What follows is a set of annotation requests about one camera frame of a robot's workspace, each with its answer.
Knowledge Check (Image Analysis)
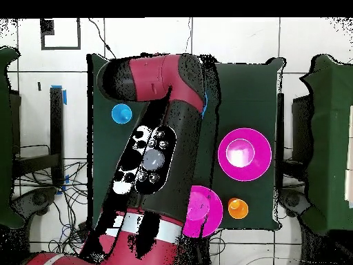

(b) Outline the green-covered side table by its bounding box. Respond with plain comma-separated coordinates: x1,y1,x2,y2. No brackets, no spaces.
0,46,26,228
300,53,353,235

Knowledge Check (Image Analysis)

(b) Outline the black tape square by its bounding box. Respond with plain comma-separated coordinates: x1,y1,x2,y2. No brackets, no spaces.
40,17,81,51

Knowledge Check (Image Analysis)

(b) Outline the orange plastic cup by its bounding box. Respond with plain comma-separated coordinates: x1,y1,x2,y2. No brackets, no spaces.
228,197,250,220

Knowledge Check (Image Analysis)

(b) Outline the black metal stand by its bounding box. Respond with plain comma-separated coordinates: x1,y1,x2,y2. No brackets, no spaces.
12,86,65,187
275,92,285,191

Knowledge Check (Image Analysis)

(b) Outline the thin black cable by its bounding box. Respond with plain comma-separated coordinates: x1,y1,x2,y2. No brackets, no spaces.
88,17,120,62

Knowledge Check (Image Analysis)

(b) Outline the light blue plastic cup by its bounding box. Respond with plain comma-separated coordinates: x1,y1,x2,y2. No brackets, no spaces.
110,103,133,125

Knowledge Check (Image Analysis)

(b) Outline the dark green table cloth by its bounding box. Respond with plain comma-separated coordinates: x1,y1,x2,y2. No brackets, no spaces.
86,53,286,231

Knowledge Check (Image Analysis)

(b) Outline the tangle of floor cables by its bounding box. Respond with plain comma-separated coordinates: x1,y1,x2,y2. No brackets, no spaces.
13,143,89,255

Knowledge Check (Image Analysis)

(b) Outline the pink plastic bowl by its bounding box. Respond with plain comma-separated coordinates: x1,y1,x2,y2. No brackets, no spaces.
217,127,273,182
182,185,223,239

